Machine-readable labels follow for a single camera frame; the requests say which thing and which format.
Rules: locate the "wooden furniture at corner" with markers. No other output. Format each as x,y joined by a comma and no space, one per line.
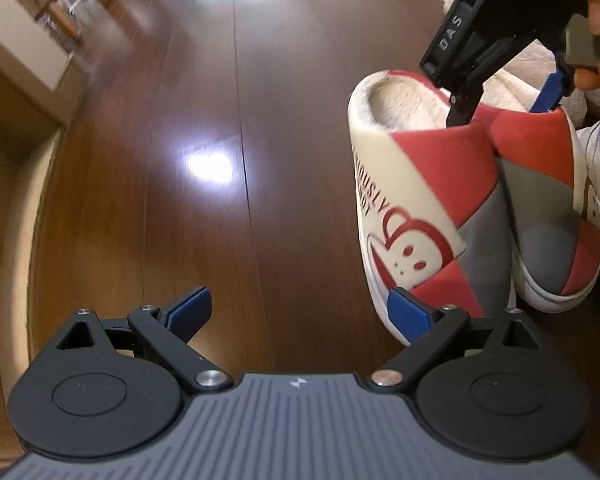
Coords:
15,75

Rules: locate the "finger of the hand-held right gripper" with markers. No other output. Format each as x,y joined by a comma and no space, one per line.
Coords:
547,92
462,107

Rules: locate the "beige mat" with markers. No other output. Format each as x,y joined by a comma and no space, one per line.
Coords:
5,220

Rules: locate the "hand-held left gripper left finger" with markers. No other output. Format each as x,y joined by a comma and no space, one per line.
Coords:
190,308

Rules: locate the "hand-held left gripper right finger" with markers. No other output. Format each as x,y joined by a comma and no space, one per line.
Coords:
405,313

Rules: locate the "red grey white slipper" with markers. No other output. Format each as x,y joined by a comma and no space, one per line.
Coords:
410,170
545,200

